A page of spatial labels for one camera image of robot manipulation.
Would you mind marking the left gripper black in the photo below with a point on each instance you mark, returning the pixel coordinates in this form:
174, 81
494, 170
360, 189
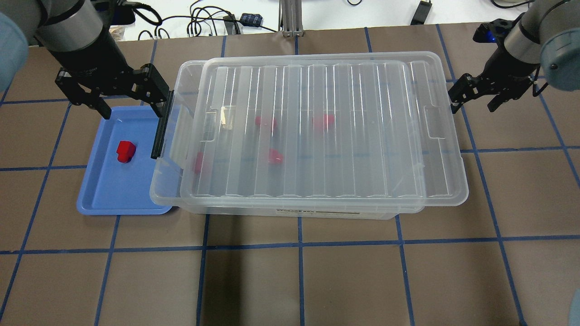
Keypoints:
89, 60

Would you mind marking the blue plastic tray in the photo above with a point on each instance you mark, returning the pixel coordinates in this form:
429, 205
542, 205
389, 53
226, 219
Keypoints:
111, 188

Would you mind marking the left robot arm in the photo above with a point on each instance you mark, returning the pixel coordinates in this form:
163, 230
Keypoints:
61, 25

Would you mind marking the red block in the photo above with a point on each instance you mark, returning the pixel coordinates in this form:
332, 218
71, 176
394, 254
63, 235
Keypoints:
125, 151
275, 157
262, 123
198, 163
323, 122

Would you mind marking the clear plastic storage box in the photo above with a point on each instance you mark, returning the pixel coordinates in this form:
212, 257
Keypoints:
369, 165

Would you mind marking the black power adapter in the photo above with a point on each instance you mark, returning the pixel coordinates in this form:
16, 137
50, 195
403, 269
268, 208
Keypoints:
421, 13

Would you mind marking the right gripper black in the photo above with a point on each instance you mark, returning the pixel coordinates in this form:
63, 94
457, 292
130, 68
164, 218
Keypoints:
504, 64

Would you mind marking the red block in box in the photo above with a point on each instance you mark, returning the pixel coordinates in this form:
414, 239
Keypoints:
198, 163
275, 157
323, 122
262, 123

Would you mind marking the aluminium frame post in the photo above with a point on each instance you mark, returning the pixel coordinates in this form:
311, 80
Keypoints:
291, 18

